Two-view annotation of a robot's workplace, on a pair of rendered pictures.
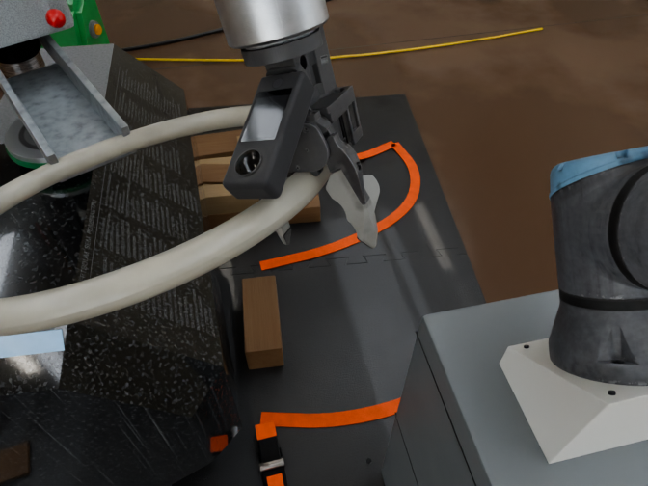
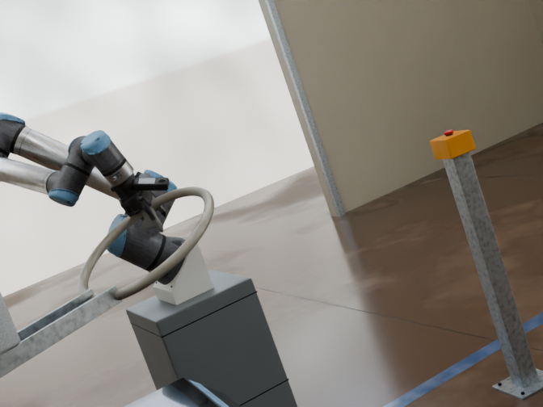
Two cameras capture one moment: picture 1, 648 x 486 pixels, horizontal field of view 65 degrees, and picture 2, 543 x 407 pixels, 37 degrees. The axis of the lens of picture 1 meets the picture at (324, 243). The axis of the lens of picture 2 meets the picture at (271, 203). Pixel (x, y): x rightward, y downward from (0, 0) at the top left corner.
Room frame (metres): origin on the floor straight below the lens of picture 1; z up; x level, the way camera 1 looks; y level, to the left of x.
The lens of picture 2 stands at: (0.56, 2.68, 1.56)
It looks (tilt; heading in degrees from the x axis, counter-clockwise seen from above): 9 degrees down; 258
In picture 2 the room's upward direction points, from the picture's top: 19 degrees counter-clockwise
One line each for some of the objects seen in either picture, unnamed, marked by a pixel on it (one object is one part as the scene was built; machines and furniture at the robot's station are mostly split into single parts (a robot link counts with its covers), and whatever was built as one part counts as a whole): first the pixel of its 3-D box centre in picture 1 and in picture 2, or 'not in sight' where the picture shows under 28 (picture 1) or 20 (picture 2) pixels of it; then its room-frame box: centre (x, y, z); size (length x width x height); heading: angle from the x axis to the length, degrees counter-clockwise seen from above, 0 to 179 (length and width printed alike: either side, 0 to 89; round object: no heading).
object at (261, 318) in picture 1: (262, 320); not in sight; (0.96, 0.21, 0.07); 0.30 x 0.12 x 0.12; 8
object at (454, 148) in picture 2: not in sight; (488, 262); (-0.82, -0.24, 0.54); 0.20 x 0.20 x 1.09; 7
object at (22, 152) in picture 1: (55, 130); not in sight; (0.96, 0.62, 0.88); 0.21 x 0.21 x 0.01
